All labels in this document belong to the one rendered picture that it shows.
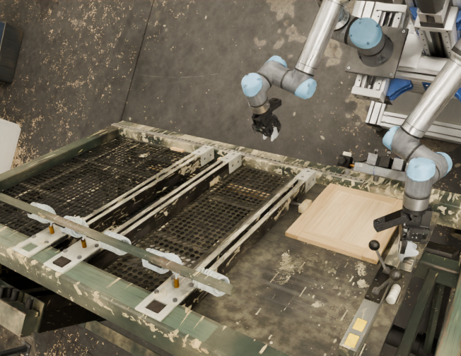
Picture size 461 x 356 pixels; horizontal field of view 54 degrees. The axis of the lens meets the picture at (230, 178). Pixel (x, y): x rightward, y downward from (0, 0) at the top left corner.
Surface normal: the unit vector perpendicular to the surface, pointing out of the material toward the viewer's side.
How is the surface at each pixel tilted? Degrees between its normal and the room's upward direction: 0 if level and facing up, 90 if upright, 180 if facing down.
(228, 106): 0
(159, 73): 0
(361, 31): 8
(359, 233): 60
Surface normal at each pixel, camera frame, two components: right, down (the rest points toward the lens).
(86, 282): -0.04, -0.89
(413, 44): -0.48, -0.10
